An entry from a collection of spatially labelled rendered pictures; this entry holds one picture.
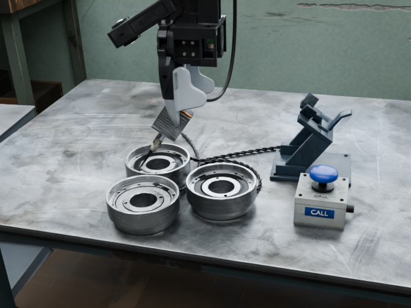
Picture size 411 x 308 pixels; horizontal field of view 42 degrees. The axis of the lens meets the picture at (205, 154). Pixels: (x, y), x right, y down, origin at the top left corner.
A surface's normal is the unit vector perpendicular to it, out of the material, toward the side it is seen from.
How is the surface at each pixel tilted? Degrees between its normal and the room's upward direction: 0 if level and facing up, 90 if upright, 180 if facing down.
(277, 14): 90
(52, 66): 90
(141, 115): 0
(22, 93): 90
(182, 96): 87
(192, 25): 0
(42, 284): 0
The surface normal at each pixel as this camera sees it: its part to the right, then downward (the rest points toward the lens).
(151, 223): 0.32, 0.44
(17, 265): -0.04, -0.88
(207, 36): -0.22, 0.47
